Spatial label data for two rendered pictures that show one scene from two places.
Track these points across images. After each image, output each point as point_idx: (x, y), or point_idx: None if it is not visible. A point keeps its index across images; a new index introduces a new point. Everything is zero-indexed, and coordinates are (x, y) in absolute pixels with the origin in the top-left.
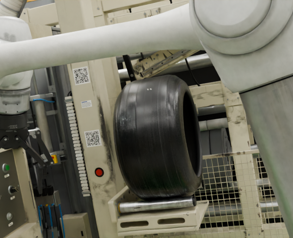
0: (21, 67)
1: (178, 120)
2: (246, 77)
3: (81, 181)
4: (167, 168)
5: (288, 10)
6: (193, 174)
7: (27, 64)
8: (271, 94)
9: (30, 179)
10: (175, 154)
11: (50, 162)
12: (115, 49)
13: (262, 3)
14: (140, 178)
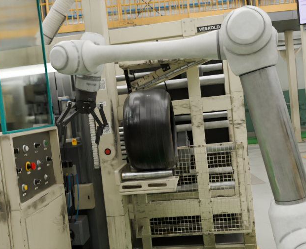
0: (114, 59)
1: (168, 116)
2: (247, 65)
3: (94, 157)
4: (158, 147)
5: (269, 34)
6: (173, 154)
7: (118, 58)
8: (258, 74)
9: (59, 153)
10: (164, 138)
11: (106, 125)
12: (164, 55)
13: (260, 30)
14: (139, 153)
